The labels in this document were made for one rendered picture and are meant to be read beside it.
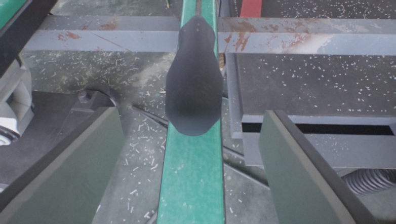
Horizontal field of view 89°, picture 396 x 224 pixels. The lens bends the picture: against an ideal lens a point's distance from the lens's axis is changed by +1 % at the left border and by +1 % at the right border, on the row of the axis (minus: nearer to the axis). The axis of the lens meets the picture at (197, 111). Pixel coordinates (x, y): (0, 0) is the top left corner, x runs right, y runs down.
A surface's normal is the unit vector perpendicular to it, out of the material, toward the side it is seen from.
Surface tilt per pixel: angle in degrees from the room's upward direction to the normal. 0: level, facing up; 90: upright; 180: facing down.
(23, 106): 40
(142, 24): 0
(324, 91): 0
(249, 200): 0
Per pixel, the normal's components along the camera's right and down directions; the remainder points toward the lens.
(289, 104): 0.00, -0.54
